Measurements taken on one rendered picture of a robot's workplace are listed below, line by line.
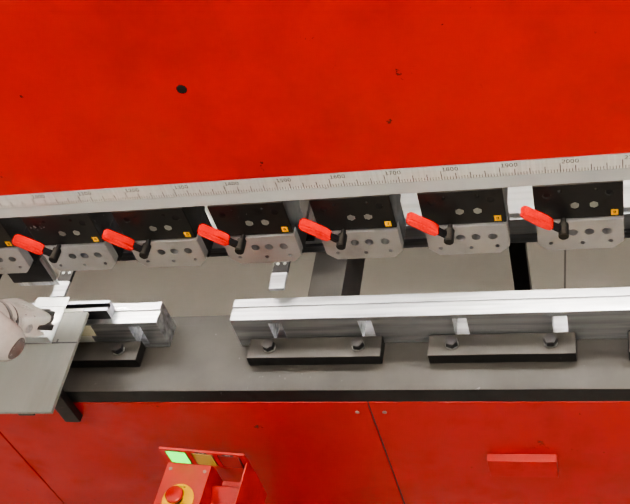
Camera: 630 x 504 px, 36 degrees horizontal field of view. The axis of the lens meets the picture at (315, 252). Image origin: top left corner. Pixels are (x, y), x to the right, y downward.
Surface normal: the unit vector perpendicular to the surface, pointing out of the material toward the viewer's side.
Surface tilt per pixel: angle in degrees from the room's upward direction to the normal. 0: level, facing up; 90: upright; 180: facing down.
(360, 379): 0
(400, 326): 90
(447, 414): 90
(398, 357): 0
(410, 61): 90
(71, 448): 90
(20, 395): 0
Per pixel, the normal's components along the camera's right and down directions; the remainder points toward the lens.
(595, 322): -0.14, 0.76
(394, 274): -0.24, -0.65
